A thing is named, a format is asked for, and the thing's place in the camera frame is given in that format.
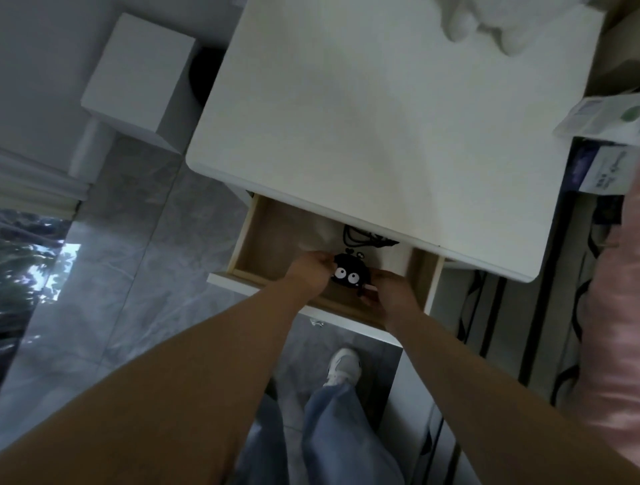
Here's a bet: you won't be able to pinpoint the person's right hand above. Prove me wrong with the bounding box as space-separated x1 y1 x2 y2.
357 268 422 328

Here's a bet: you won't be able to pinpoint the person's left hand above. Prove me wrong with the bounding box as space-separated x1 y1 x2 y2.
283 250 339 302

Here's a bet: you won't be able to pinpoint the black pouch with cartoon eyes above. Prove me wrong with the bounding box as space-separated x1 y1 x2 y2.
330 252 375 295

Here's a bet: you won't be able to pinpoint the person's left forearm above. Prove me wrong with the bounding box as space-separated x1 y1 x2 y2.
0 285 313 485

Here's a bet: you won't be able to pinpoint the person's right forearm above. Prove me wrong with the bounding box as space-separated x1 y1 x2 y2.
384 311 640 485

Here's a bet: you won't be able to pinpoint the wooden drawer with white front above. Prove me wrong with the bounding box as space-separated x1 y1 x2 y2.
207 193 446 346

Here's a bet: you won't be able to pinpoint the white sneaker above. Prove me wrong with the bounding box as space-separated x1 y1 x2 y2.
323 348 363 389

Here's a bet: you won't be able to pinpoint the white nightstand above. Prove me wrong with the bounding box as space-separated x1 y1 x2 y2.
185 0 607 485

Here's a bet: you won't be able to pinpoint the blue jeans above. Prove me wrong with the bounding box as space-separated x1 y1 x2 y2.
231 382 407 485

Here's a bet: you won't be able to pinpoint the black and white patterned bedsheet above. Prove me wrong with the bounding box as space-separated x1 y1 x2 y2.
410 190 626 485

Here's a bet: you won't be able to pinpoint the pink blanket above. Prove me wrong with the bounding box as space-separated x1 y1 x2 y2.
570 165 640 463

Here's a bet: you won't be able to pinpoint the purple and white box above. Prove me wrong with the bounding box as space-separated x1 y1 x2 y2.
565 139 640 196

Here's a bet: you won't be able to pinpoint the white cube box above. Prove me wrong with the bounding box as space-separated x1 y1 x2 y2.
80 12 201 155

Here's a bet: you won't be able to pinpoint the white box with green dot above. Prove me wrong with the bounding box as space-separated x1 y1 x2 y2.
552 92 640 147

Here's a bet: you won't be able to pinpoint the white plush toy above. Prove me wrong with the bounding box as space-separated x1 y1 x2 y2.
434 0 591 57

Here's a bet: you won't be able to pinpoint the black cable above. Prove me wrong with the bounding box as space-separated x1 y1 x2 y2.
342 224 401 249

